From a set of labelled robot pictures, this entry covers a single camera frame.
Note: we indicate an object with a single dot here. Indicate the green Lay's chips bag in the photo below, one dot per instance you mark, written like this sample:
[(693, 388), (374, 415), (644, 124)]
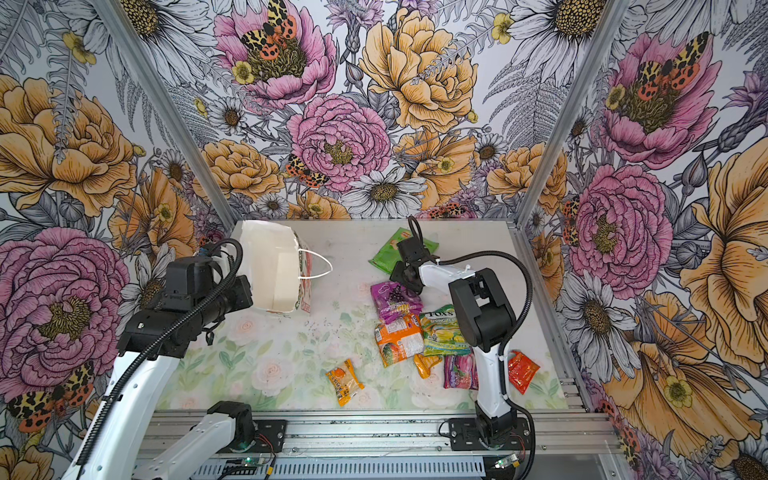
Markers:
[(388, 255)]

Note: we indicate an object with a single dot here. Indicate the aluminium front rail frame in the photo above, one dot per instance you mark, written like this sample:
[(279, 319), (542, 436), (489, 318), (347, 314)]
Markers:
[(340, 433)]

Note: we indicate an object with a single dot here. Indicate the orange Fox's fruits candy bag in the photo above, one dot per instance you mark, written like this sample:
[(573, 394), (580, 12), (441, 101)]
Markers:
[(399, 340)]

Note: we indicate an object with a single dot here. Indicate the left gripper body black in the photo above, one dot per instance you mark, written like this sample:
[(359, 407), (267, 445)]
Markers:
[(234, 299)]

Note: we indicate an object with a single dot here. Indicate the floral table mat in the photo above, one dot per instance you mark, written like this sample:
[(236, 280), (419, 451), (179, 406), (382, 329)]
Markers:
[(275, 362)]

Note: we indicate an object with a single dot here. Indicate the purple Fox's berries candy bag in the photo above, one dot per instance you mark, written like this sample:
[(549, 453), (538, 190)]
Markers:
[(460, 372)]

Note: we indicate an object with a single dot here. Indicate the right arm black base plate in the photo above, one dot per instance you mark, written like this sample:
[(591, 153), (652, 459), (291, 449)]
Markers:
[(463, 435)]

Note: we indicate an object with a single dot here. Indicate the small orange yellow snack packet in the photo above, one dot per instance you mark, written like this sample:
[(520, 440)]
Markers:
[(345, 382)]

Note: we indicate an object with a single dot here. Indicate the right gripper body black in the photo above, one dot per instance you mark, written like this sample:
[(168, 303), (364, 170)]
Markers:
[(399, 275)]

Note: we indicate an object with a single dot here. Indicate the green Fox's lemon candy bag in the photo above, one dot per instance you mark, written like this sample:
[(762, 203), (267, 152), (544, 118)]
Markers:
[(441, 333)]

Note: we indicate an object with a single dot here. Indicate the white paper gift bag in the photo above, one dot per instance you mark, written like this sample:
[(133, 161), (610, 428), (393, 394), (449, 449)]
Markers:
[(279, 266)]

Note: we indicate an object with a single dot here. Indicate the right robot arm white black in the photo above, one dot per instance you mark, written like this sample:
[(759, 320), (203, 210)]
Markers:
[(487, 322)]

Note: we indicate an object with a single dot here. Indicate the purple raisin snack bag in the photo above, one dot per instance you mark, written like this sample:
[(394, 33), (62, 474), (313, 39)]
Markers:
[(393, 301)]

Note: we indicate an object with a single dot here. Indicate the white slotted cable duct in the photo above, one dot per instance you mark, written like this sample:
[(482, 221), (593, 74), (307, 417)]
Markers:
[(384, 467)]

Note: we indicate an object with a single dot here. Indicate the small red snack packet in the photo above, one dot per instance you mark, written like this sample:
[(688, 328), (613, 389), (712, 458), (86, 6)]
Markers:
[(521, 370)]

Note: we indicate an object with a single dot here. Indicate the green circuit board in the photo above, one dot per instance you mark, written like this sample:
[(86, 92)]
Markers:
[(509, 461)]

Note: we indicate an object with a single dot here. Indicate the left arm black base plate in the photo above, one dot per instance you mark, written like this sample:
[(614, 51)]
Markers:
[(260, 436)]

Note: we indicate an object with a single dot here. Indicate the small orange candy packet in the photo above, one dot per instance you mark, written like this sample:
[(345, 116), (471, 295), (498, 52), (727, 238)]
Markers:
[(425, 364)]

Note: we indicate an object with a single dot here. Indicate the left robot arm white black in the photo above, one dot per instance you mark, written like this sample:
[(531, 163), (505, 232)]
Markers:
[(151, 348)]

